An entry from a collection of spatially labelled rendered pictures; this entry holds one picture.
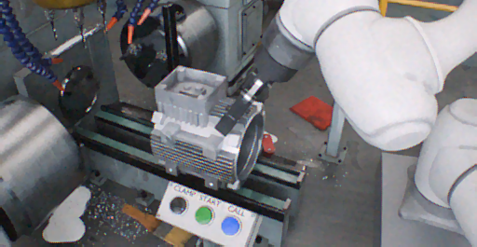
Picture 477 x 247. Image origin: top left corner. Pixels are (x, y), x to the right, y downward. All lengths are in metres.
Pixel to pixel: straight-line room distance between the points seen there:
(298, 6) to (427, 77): 0.20
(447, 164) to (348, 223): 0.32
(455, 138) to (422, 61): 0.39
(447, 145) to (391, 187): 0.24
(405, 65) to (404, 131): 0.07
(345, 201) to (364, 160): 0.18
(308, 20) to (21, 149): 0.56
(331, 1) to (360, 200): 0.69
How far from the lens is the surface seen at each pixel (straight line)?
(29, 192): 0.81
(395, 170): 1.10
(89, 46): 1.14
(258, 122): 0.95
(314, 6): 0.54
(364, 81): 0.47
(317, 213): 1.06
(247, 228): 0.68
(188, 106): 0.84
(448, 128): 0.86
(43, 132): 0.84
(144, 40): 1.19
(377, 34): 0.49
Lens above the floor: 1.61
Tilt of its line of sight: 37 degrees down
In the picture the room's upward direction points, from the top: straight up
